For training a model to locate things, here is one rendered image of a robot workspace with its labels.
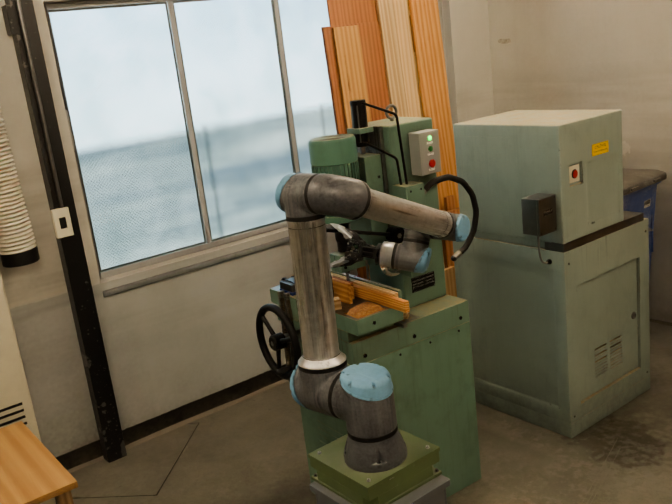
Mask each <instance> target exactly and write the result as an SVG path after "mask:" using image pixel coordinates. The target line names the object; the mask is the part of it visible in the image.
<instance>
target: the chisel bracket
mask: <svg viewBox="0 0 672 504"><path fill-rule="evenodd" d="M329 255H330V263H332V262H333V261H335V260H339V259H340V258H341V257H343V256H345V252H338V251H336V252H333V253H330V254H329ZM364 266H366V264H365V260H363V261H360V262H356V263H355V264H353V265H351V266H342V267H331V270H332V271H335V272H338V273H350V271H351V270H354V269H358V268H361V267H364Z"/></svg>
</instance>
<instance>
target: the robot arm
mask: <svg viewBox="0 0 672 504"><path fill-rule="evenodd" d="M275 201H276V204H277V206H278V207H279V208H280V210H282V211H283V212H285V216H286V222H287V225H288V233H289V241H290V249H291V257H292V265H293V274H294V282H295V290H296V298H297V307H298V315H299V323H300V332H301V340H302V348H303V355H302V356H301V357H300V359H299V360H298V364H297V365H296V369H295V370H293V372H292V374H291V378H290V390H291V394H292V397H293V398H294V400H295V401H296V402H297V403H298V404H299V405H301V406H303V407H305V408H306V409H308V410H312V411H316V412H319V413H323V414H326V415H329V416H332V417H335V418H338V419H341V420H345V421H346V427H347V434H348V436H347V440H346V444H345V448H344V461H345V463H346V465H347V466H348V467H349V468H351V469H353V470H355V471H359V472H364V473H378V472H383V471H387V470H390V469H393V468H395V467H397V466H399V465H400V464H402V463H403V462H404V461H405V459H406V457H407V446H406V443H405V441H404V440H403V438H402V436H401V434H400V432H399V430H398V426H397V417H396V409H395V400H394V392H393V383H392V380H391V375H390V373H389V371H388V370H387V369H386V368H385V367H383V366H380V365H378V364H374V363H359V365H356V364H353V365H350V366H348V367H347V358H346V355H345V354H344V353H343V352H341V351H340V350H339V343H338V334H337V325H336V316H335V307H334V298H333V289H332V279H331V270H330V267H342V266H351V265H353V264H355V263H356V262H360V261H363V259H364V257H366V258H370V259H375V263H377V264H379V265H380V267H387V270H389V269H390V268H392V269H398V270H404V271H410V272H414V273H425V272H426V271H427V268H428V266H429V263H430V259H431V253H432V249H431V248H430V247H429V241H430V239H438V240H449V241H456V242H459V241H460V242H462V241H465V240H466V239H467V237H468V235H469V232H470V221H469V218H468V217H467V216H466V215H464V214H454V213H450V212H447V211H441V210H438V209H435V208H431V207H428V206H425V205H422V204H418V203H415V202H412V201H409V200H405V199H402V198H399V197H396V196H392V195H389V194H386V193H383V192H379V191H376V190H373V189H370V188H369V186H368V184H367V183H365V182H364V181H362V180H359V179H355V178H351V177H346V176H341V175H334V174H325V173H321V174H319V173H303V172H298V173H291V174H288V175H286V176H284V177H283V178H282V179H281V180H280V183H279V184H278V185H277V188H276V192H275ZM325 215H329V216H336V217H341V218H346V219H350V220H357V219H359V218H361V217H363V218H367V219H371V220H375V221H379V222H383V223H386V224H390V225H394V226H398V227H402V228H405V231H404V237H403V243H402V244H401V243H394V242H388V241H384V242H383V243H378V245H377V246H374V245H371V244H368V243H366V242H365V241H364V240H363V239H362V238H361V237H360V236H359V234H358V233H357V232H355V231H353V230H351V229H349V228H346V227H344V226H341V225H338V224H334V223H330V225H331V226H332V227H333V228H335V229H337V230H338V232H340V233H342V234H343V237H344V238H345V239H347V240H349V241H351V242H347V248H346V251H345V256H343V257H341V258H340V259H339V260H335V261H333V262H332V263H330V261H329V252H328V243H327V234H326V225H325V217H326V216H325ZM352 239H354V240H352ZM428 247H429V248H428Z"/></svg>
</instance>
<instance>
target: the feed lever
mask: <svg viewBox="0 0 672 504"><path fill-rule="evenodd" d="M353 231H355V232H357V233H358V234H362V235H377V236H385V237H386V239H387V241H389V242H394V243H402V242H403V237H404V231H405V229H402V228H399V227H394V226H391V227H389V228H388V229H387V230H386V232H374V231H360V230H353ZM326 232H332V233H340V232H338V230H337V229H332V228H326Z"/></svg>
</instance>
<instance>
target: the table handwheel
mask: <svg viewBox="0 0 672 504"><path fill-rule="evenodd" d="M268 311H271V312H273V313H275V314H276V315H277V316H278V317H279V318H280V320H281V321H282V322H283V324H284V326H285V328H286V330H287V332H288V333H287V334H283V333H281V332H280V333H277V334H276V333H275V332H274V330H273V328H272V327H271V325H270V324H269V322H268V320H267V319H266V317H265V314H266V312H268ZM263 322H264V324H265V325H266V327H267V329H268V330H269V332H270V334H271V336H270V337H269V345H270V347H271V349H272V350H274V351H276V356H277V364H276V362H275V361H274V359H273V358H272V356H271V354H270V352H269V349H268V347H267V344H266V340H265V336H264V329H263ZM256 333H257V339H258V343H259V346H260V349H261V352H262V354H263V356H264V358H265V360H266V362H267V364H268V365H269V367H270V368H271V369H272V371H273V372H274V373H275V374H276V375H277V373H276V371H277V369H279V368H282V367H281V349H284V348H286V346H287V344H288V343H292V347H293V354H294V363H293V368H292V370H291V371H290V372H287V373H285V374H283V375H280V376H279V375H277V376H279V377H280V378H282V379H285V380H290V378H291V374H292V372H293V370H295V369H296V365H297V364H298V360H299V359H300V357H301V356H302V354H301V347H300V342H299V339H301V332H300V329H298V330H295V328H294V326H293V324H292V322H291V320H290V319H289V317H288V316H287V314H286V313H285V312H284V311H283V310H282V309H281V308H280V307H278V306H277V305H274V304H265V305H263V306H262V307H261V308H260V309H259V311H258V313H257V317H256Z"/></svg>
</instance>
